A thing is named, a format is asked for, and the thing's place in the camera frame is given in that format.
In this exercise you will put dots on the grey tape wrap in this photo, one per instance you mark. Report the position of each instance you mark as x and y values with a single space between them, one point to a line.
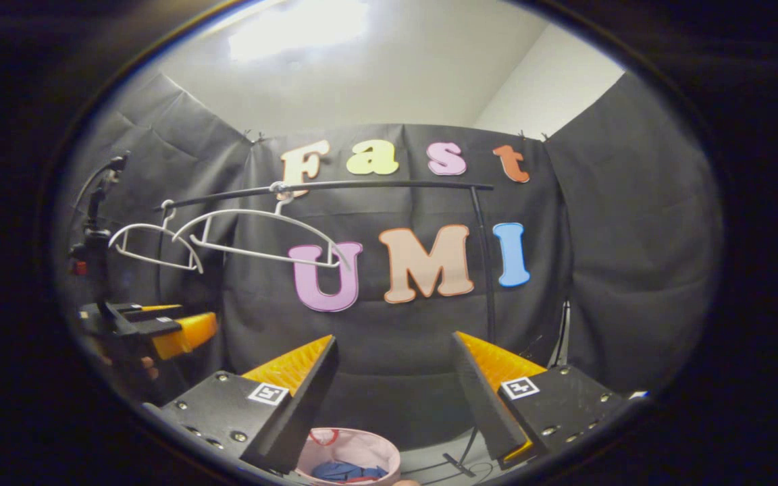
280 190

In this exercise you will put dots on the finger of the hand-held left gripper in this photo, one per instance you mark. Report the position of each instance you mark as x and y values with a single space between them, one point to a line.
132 311
186 334

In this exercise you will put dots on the black tripod stand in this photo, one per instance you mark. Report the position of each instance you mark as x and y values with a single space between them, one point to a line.
560 337

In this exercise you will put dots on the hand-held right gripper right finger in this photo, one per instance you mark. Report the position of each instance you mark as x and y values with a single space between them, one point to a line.
480 398

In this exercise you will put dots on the pink laundry hamper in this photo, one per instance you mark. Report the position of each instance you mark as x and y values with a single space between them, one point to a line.
362 449

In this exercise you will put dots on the white clothes hanger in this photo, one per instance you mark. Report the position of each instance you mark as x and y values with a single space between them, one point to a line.
261 254
152 258

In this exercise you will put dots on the black backdrop cloth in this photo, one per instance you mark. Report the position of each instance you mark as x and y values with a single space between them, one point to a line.
598 270

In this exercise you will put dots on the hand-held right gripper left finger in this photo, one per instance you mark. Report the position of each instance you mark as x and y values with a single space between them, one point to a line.
301 412

